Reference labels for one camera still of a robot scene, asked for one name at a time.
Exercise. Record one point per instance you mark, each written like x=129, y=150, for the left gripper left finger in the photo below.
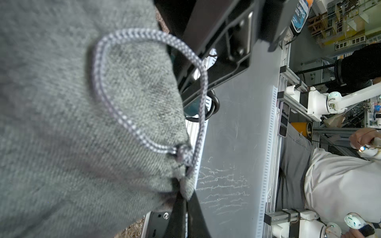
x=177, y=222

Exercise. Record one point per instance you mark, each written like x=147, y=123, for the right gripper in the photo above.
x=230, y=27

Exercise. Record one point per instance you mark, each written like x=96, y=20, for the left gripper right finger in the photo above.
x=197, y=227

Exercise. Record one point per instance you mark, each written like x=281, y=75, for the dark green hair dryer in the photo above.
x=196, y=110

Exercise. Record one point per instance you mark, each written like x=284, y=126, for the grey hair dryer pouch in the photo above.
x=93, y=132

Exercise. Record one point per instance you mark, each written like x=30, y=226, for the person in white shirt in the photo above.
x=328, y=184

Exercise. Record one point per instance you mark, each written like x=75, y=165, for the person in black shirt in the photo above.
x=358, y=71

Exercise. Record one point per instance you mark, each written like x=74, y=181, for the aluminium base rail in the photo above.
x=239, y=148

